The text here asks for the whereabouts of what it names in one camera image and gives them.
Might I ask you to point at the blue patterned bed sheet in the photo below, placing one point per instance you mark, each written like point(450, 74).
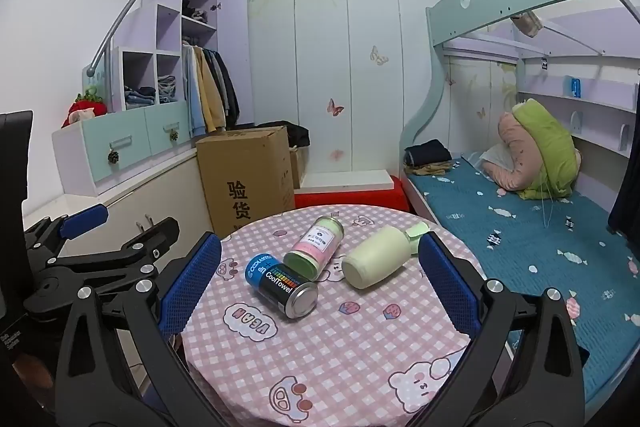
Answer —
point(540, 267)

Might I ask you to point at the black and blue can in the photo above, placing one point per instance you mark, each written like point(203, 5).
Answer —
point(277, 284)

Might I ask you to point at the white board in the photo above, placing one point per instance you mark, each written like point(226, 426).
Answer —
point(345, 181)

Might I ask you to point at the teal drawer cabinet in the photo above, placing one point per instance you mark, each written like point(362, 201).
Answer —
point(125, 147)

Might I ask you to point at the light blue shirt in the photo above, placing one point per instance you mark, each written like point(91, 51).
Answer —
point(192, 97)

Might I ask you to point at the green quilt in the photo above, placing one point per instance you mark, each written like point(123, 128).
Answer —
point(547, 147)

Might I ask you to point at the beige hanging bag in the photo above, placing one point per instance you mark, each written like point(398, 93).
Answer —
point(527, 24)

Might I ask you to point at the folded tan clothes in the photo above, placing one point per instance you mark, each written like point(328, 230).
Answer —
point(435, 168)

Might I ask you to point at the white wardrobe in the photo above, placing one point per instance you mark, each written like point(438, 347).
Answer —
point(345, 77)

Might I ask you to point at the purple stair cabinet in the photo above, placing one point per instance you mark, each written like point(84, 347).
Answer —
point(167, 22)

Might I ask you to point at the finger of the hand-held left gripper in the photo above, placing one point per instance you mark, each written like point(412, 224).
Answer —
point(125, 257)
point(82, 219)

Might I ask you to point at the dark jacket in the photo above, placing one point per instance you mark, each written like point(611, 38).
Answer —
point(229, 92)

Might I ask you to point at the white pillow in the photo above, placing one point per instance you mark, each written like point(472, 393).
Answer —
point(495, 157)

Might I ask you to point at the white low cabinet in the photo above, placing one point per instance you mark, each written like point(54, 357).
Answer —
point(125, 212)

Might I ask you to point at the small cardboard box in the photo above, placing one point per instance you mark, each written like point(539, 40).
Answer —
point(297, 167)

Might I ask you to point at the pink and green jar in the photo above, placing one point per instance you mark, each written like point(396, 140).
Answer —
point(317, 244)

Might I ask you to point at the pink checkered tablecloth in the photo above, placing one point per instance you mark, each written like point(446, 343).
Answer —
point(350, 347)

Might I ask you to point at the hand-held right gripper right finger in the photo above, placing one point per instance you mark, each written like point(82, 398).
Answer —
point(447, 288)

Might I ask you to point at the pale green bottle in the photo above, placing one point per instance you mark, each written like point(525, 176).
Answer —
point(375, 257)

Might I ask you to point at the pink blanket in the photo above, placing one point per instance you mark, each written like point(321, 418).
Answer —
point(512, 142)

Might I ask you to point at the black bag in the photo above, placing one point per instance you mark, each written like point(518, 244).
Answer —
point(295, 134)

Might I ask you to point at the grey folded clothes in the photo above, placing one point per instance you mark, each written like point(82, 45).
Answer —
point(195, 13)

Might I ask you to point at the folded jeans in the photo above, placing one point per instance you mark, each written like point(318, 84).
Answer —
point(140, 98)
point(166, 89)

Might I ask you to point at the large cardboard box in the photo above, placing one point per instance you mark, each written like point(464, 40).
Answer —
point(245, 177)

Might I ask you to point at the yellow jacket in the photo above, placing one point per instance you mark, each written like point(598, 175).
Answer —
point(212, 97)

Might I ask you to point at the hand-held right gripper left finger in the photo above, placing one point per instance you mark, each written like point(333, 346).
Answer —
point(192, 288)

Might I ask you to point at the folded dark clothes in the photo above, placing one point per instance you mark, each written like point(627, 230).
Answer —
point(427, 152)

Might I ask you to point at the red stool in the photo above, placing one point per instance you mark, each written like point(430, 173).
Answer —
point(350, 201)

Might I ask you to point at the strawberry plush toy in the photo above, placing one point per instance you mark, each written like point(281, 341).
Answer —
point(85, 109)

